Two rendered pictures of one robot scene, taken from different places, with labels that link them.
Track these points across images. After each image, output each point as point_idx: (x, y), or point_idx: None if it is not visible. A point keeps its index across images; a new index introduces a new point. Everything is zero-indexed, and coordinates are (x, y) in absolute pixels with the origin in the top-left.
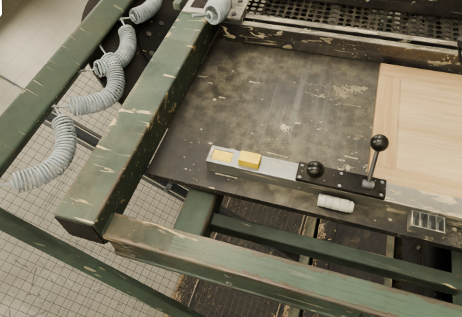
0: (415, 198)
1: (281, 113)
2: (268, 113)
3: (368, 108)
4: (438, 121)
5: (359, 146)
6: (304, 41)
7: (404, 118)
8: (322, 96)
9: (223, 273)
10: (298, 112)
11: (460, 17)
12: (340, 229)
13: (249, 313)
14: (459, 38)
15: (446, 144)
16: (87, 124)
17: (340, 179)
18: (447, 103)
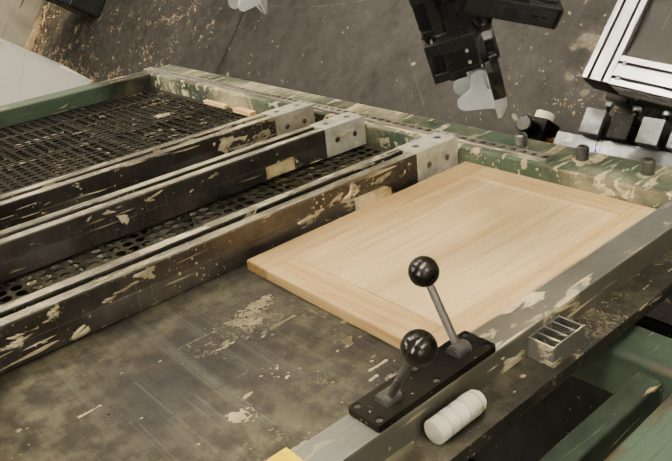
0: (513, 321)
1: (204, 406)
2: (183, 424)
3: (306, 309)
4: (397, 259)
5: (365, 348)
6: (107, 301)
7: (364, 282)
8: (228, 344)
9: None
10: (226, 385)
11: (258, 182)
12: None
13: None
14: (425, 46)
15: (440, 270)
16: None
17: (425, 373)
18: (377, 242)
